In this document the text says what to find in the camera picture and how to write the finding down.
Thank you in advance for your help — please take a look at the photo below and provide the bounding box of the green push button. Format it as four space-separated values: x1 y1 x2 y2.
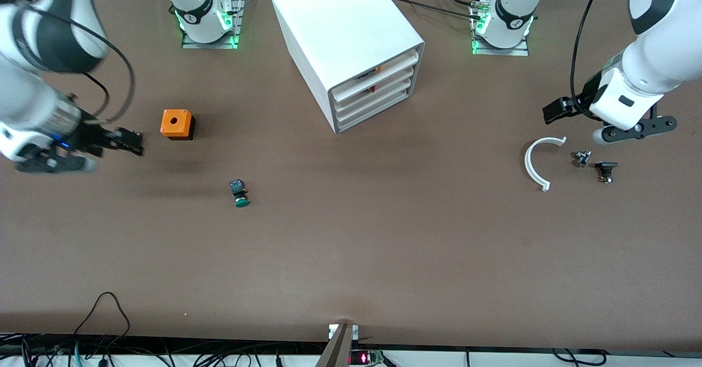
229 178 251 208

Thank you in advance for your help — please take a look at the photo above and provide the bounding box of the white plastic drawer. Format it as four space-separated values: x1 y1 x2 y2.
332 49 420 103
334 66 416 112
337 88 411 132
335 78 413 122

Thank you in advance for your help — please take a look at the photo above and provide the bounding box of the white drawer cabinet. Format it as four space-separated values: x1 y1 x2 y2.
270 0 426 134

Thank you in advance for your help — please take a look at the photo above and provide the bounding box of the red lit electronic device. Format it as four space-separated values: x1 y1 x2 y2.
349 349 384 366

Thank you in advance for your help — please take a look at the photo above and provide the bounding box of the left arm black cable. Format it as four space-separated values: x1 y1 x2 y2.
570 0 611 117

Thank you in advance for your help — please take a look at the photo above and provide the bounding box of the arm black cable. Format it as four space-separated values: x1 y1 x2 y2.
570 0 611 117
14 5 136 123

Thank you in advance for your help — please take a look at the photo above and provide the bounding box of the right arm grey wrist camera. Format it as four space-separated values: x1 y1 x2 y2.
15 154 98 174

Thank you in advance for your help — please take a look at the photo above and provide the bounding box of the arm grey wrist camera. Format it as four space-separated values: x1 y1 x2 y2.
592 116 678 146
15 154 98 174

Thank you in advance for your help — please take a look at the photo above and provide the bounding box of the orange button enclosure box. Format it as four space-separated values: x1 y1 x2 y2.
160 109 196 141

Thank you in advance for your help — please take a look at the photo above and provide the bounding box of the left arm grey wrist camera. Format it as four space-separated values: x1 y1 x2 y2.
592 116 678 146

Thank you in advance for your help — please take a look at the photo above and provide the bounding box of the white curved plastic bracket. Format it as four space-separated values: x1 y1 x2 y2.
524 137 567 192

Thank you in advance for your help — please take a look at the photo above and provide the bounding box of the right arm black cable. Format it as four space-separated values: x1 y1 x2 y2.
14 5 136 123

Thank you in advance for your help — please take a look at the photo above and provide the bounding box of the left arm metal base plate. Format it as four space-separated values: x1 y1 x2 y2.
470 0 530 57

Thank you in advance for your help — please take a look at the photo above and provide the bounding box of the small black switch part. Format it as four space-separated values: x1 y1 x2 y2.
595 161 619 184

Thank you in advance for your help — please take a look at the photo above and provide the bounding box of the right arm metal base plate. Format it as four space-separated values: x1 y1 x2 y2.
181 0 245 49

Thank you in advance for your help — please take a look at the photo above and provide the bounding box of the long black cable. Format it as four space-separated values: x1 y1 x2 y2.
388 0 486 21

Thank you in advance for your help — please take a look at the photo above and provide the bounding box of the black cable loop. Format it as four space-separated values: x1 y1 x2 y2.
73 292 131 352

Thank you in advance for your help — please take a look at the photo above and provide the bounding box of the looped black cable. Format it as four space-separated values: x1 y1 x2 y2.
551 348 608 366

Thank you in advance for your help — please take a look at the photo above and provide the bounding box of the camera stand post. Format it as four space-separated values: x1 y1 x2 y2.
315 323 360 367

